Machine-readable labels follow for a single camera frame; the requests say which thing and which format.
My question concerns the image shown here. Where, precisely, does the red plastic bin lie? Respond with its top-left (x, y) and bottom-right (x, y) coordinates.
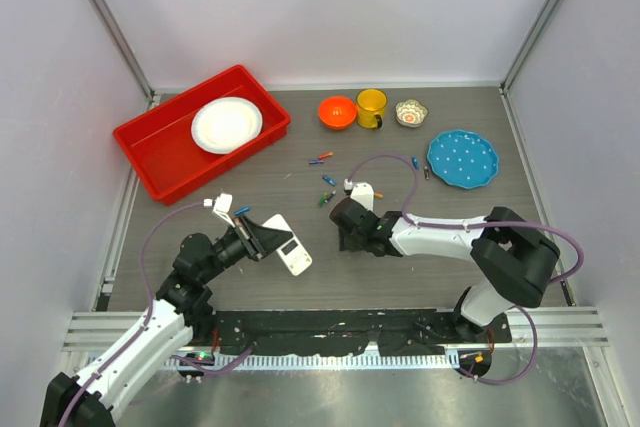
top-left (113, 65), bottom-right (291, 205)

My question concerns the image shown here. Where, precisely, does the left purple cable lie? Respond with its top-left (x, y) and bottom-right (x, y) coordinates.
top-left (59, 201), bottom-right (206, 427)

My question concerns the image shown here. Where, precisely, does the white remote control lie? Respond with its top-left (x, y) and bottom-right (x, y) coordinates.
top-left (263, 214), bottom-right (313, 276)

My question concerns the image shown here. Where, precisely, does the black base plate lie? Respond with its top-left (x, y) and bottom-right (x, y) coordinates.
top-left (155, 307), bottom-right (513, 357)

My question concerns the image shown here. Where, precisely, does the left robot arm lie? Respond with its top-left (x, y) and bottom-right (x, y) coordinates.
top-left (40, 215), bottom-right (300, 426)

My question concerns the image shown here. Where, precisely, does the white paper plate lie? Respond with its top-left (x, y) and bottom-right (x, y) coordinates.
top-left (191, 97), bottom-right (263, 155)

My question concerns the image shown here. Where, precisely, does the white cable duct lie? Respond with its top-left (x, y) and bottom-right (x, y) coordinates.
top-left (84, 350), bottom-right (460, 372)

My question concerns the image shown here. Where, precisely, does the blue battery by left gripper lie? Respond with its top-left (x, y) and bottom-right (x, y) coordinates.
top-left (234, 206), bottom-right (251, 216)

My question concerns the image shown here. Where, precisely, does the blue dotted plate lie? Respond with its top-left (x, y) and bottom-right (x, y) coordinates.
top-left (426, 130), bottom-right (500, 190)

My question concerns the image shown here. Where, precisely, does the patterned small bowl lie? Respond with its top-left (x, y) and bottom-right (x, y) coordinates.
top-left (395, 99), bottom-right (429, 128)

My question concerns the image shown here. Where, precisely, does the yellow mug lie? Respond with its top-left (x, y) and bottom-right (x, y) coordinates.
top-left (356, 89), bottom-right (387, 130)

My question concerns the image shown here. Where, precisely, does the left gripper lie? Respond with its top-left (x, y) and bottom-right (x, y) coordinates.
top-left (199, 214), bottom-right (292, 283)

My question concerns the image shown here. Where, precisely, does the orange bowl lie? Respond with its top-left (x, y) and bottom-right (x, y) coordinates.
top-left (317, 96), bottom-right (357, 130)

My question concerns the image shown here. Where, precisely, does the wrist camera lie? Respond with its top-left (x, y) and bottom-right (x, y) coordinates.
top-left (202, 192), bottom-right (234, 226)
top-left (343, 179), bottom-right (375, 211)

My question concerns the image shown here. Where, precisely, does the blue battery middle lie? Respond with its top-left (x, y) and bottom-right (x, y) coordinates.
top-left (322, 175), bottom-right (336, 186)

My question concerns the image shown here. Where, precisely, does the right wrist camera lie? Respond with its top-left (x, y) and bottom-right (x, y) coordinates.
top-left (343, 179), bottom-right (375, 211)

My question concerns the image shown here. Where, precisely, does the green battery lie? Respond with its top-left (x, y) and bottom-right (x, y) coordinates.
top-left (318, 192), bottom-right (329, 207)

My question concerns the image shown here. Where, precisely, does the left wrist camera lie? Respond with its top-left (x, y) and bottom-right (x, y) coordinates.
top-left (202, 192), bottom-right (234, 226)

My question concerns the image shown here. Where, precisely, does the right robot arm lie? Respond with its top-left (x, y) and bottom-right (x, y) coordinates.
top-left (329, 198), bottom-right (560, 342)

